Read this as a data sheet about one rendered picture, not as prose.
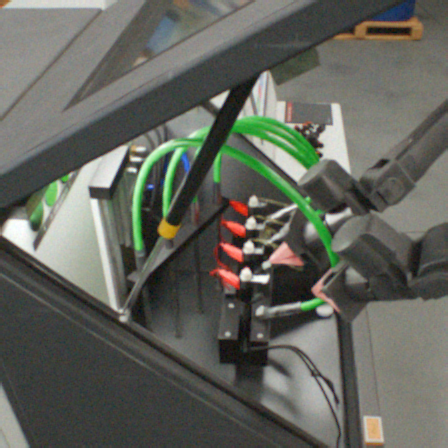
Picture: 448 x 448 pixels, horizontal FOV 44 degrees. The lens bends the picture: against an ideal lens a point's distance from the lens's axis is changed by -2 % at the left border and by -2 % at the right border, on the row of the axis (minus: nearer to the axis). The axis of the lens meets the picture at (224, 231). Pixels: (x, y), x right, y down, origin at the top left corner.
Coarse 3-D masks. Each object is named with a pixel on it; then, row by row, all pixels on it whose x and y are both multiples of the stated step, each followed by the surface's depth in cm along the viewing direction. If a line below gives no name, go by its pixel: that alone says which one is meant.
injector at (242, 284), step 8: (240, 280) 105; (248, 280) 105; (240, 288) 106; (248, 288) 106; (240, 296) 108; (248, 296) 107; (256, 296) 108; (240, 304) 109; (248, 304) 109; (240, 312) 112; (248, 312) 111; (248, 320) 112; (248, 328) 114; (248, 336) 115; (248, 344) 117
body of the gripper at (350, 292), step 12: (336, 276) 78; (348, 276) 78; (360, 276) 75; (324, 288) 78; (336, 288) 78; (348, 288) 78; (360, 288) 75; (336, 300) 78; (348, 300) 78; (360, 300) 77; (372, 300) 75; (348, 312) 78; (360, 312) 79
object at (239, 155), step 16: (176, 144) 84; (192, 144) 83; (224, 144) 81; (240, 160) 80; (256, 160) 79; (144, 176) 92; (272, 176) 79; (288, 192) 79; (304, 208) 79; (320, 224) 80; (336, 256) 82; (304, 304) 90; (320, 304) 88
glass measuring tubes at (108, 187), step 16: (112, 160) 104; (128, 160) 108; (96, 176) 99; (112, 176) 99; (96, 192) 98; (112, 192) 99; (128, 192) 112; (96, 208) 100; (112, 208) 102; (128, 208) 114; (96, 224) 102; (112, 224) 103; (128, 224) 116; (112, 240) 106; (128, 240) 115; (112, 256) 108; (128, 256) 117; (112, 272) 111; (128, 272) 116; (112, 288) 112; (128, 288) 118; (112, 304) 115
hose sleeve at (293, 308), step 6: (276, 306) 95; (282, 306) 94; (288, 306) 93; (294, 306) 92; (300, 306) 91; (264, 312) 96; (270, 312) 95; (276, 312) 94; (282, 312) 93; (288, 312) 93; (294, 312) 92; (300, 312) 91
